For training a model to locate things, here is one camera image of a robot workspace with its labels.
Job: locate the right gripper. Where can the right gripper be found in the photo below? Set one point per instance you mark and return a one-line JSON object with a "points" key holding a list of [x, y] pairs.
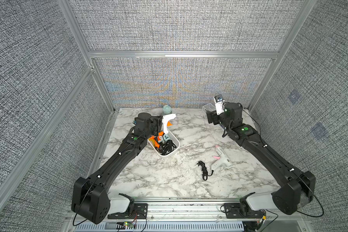
{"points": [[216, 117]]}

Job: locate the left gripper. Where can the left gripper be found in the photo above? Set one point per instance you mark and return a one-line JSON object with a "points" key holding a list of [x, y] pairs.
{"points": [[157, 122]]}

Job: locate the white orange glue gun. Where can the white orange glue gun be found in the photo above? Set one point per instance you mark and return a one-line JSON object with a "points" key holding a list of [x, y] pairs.
{"points": [[166, 119]]}

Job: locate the white storage box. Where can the white storage box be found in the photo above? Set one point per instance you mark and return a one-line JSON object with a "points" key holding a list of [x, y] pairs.
{"points": [[169, 148]]}

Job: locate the white pink glue gun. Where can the white pink glue gun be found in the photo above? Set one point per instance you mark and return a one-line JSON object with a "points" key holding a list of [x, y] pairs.
{"points": [[221, 159]]}

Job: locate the mint green glue gun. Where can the mint green glue gun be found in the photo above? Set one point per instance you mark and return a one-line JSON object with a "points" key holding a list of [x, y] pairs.
{"points": [[166, 138]]}

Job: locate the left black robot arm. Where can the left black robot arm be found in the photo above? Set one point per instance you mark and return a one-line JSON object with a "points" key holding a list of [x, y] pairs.
{"points": [[90, 195]]}

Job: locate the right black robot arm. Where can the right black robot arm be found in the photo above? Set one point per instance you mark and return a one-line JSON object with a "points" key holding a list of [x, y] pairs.
{"points": [[296, 187]]}

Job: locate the clear plastic organizer tray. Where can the clear plastic organizer tray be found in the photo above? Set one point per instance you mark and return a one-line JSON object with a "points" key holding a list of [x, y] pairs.
{"points": [[210, 109]]}

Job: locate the mint green bottle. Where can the mint green bottle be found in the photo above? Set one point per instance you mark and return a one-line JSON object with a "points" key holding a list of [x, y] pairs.
{"points": [[166, 110]]}

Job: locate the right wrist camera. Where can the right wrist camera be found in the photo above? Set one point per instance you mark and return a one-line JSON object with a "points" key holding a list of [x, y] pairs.
{"points": [[219, 104]]}

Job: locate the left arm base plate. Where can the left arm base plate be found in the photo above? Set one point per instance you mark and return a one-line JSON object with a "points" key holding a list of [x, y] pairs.
{"points": [[138, 211]]}

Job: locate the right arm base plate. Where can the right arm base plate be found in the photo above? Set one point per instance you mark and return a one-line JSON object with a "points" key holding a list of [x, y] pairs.
{"points": [[240, 211]]}

